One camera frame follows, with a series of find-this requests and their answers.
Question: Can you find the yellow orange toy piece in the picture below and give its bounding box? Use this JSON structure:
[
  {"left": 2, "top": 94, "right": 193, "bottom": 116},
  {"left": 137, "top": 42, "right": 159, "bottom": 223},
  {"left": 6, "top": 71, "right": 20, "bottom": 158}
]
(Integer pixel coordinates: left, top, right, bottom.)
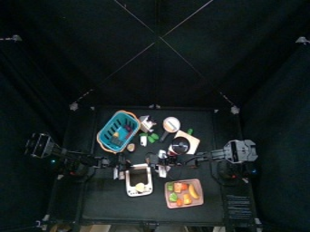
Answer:
[{"left": 181, "top": 193, "right": 193, "bottom": 205}]

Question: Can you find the thin diagonal cord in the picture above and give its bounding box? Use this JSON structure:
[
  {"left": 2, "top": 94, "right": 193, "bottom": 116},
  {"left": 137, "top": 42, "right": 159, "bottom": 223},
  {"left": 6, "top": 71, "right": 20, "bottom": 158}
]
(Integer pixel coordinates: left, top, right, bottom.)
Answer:
[
  {"left": 75, "top": 0, "right": 214, "bottom": 102},
  {"left": 112, "top": 0, "right": 238, "bottom": 105}
]

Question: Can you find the beige cutting board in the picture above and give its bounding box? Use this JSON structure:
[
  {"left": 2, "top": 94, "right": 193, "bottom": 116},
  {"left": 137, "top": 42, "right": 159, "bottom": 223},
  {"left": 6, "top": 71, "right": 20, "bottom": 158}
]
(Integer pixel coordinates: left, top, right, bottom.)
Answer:
[{"left": 165, "top": 130, "right": 200, "bottom": 156}]

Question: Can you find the pink food tray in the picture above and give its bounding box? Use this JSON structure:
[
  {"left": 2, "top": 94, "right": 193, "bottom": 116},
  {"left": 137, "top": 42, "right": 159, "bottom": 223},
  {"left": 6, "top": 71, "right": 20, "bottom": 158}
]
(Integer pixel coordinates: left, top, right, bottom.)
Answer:
[{"left": 163, "top": 178, "right": 206, "bottom": 210}]

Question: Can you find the yellow toy banana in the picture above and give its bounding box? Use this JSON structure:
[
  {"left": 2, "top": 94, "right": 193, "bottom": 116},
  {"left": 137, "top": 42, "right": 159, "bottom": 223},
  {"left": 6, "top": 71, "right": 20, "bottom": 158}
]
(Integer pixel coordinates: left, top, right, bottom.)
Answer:
[{"left": 187, "top": 184, "right": 200, "bottom": 200}]

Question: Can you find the dark round pot lid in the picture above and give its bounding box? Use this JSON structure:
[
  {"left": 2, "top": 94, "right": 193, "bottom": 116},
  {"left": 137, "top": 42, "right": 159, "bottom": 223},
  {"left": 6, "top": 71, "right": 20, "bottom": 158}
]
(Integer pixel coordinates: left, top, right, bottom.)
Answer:
[{"left": 169, "top": 136, "right": 191, "bottom": 156}]

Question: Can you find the blue basket with orange rim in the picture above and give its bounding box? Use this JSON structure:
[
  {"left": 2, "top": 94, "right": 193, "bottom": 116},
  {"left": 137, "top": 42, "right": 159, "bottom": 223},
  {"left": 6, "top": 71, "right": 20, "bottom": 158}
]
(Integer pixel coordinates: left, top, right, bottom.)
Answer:
[{"left": 96, "top": 110, "right": 141, "bottom": 154}]

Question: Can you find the white tray with grille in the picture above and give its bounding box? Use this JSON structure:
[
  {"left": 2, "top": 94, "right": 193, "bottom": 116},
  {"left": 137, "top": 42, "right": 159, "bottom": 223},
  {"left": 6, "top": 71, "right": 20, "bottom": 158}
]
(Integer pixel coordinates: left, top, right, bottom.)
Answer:
[{"left": 124, "top": 163, "right": 155, "bottom": 198}]

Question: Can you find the dark grey toy piece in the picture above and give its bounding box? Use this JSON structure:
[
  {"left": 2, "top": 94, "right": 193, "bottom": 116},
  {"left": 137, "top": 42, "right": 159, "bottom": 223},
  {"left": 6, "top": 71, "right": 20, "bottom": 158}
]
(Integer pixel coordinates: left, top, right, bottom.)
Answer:
[{"left": 109, "top": 137, "right": 124, "bottom": 147}]

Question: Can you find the white frying pan, dark handle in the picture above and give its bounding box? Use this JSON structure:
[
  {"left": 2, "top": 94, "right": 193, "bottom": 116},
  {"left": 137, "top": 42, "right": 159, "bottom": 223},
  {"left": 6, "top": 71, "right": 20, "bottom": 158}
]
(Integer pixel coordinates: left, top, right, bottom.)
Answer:
[{"left": 159, "top": 116, "right": 181, "bottom": 143}]

